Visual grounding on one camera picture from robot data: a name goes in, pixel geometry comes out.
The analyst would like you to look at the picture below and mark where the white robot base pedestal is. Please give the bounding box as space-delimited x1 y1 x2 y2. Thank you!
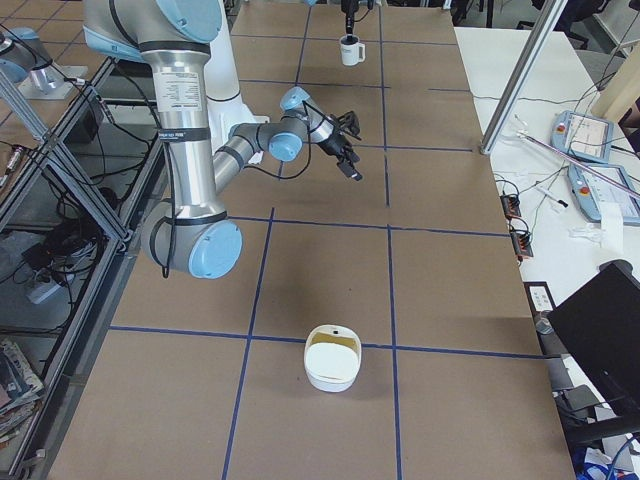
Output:
204 1 269 154

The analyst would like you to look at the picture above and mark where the lower orange circuit board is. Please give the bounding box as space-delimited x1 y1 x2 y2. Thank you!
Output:
509 229 534 261

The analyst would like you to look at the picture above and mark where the white ceramic mug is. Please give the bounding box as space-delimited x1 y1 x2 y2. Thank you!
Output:
339 34 366 67

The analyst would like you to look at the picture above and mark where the upper orange circuit board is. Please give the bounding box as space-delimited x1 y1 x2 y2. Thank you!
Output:
500 193 521 219

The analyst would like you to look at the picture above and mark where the aluminium frame post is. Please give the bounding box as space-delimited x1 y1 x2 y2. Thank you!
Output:
480 0 568 155

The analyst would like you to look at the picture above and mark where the orange circuit board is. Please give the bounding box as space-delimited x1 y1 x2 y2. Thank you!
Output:
500 193 521 219
509 229 534 261

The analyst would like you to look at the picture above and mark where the lower teach pendant tablet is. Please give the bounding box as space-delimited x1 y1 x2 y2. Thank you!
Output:
568 164 639 226

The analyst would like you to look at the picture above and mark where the black marker pen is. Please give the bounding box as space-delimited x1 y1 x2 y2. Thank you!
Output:
535 185 568 208

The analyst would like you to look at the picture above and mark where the white oval bin container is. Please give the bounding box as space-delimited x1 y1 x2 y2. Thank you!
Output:
303 324 362 393

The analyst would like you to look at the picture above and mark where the black monitor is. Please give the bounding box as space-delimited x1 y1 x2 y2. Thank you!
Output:
549 263 639 415

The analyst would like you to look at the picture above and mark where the stack of books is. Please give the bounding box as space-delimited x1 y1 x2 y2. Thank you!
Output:
1 338 44 446

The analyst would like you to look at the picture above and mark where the reacher grabber stick tool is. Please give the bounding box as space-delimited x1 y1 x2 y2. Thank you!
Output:
513 114 640 199

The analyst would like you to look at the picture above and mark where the upper teach pendant tablet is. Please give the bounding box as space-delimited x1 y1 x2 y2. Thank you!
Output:
551 110 614 164

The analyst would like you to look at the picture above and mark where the teach pendant tablet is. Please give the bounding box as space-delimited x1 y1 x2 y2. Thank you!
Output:
551 110 614 164
568 164 639 226

